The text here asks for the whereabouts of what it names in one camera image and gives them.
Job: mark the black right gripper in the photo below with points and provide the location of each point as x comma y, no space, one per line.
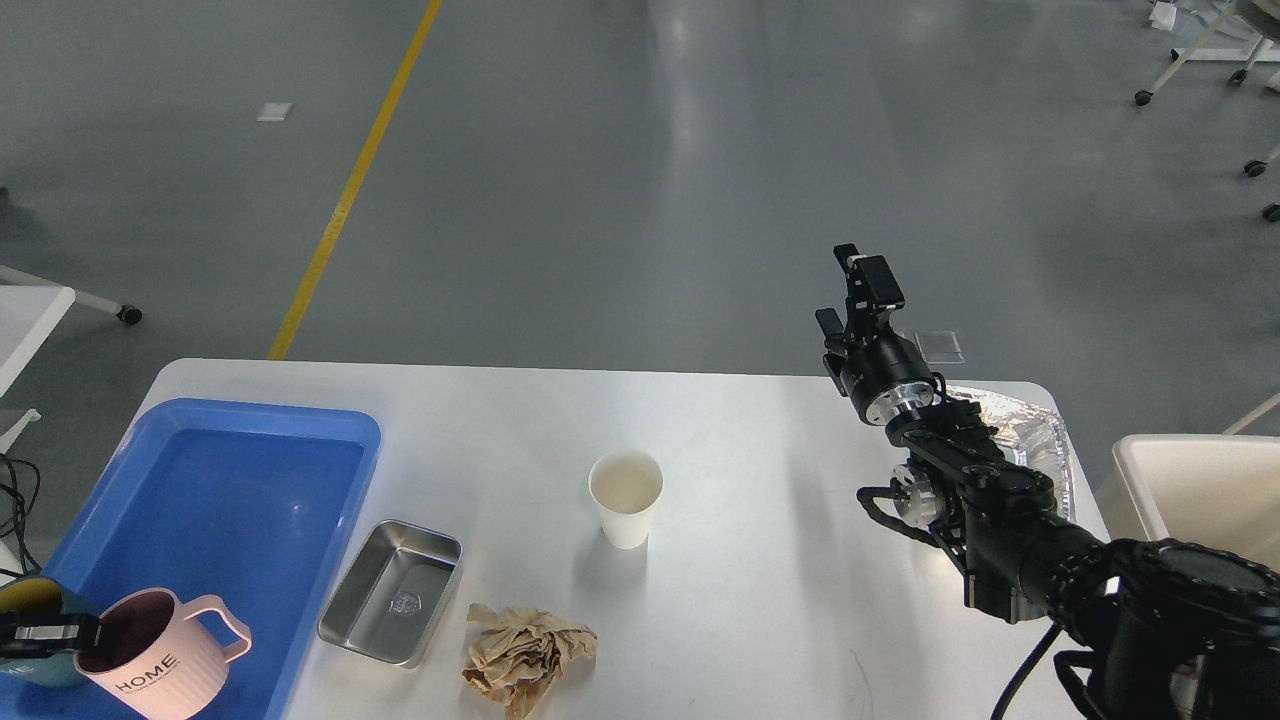
883,374

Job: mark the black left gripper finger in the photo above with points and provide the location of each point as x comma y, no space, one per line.
37,636

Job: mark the pink ribbed mug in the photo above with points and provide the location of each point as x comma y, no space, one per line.
162,657

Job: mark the stainless steel rectangular tray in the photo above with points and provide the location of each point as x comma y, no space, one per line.
394,594

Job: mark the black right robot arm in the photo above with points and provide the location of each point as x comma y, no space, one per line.
1164,629

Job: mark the teal ceramic mug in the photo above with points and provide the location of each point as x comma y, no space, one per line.
41,595

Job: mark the clear floor plate right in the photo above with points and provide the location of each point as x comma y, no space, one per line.
940,347

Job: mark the aluminium foil tray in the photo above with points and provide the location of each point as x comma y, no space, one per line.
1030,435

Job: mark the blue plastic tray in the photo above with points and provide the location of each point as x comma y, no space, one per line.
252,502

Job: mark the white paper cup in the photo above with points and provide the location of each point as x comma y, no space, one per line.
626,487

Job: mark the beige plastic bin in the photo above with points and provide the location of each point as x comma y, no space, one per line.
1220,491

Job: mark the crumpled brown paper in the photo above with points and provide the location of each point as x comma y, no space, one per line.
520,653

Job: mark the white rolling chair base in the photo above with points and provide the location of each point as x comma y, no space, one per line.
1263,19

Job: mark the white paper scrap on floor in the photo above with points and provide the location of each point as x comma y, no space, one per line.
274,112

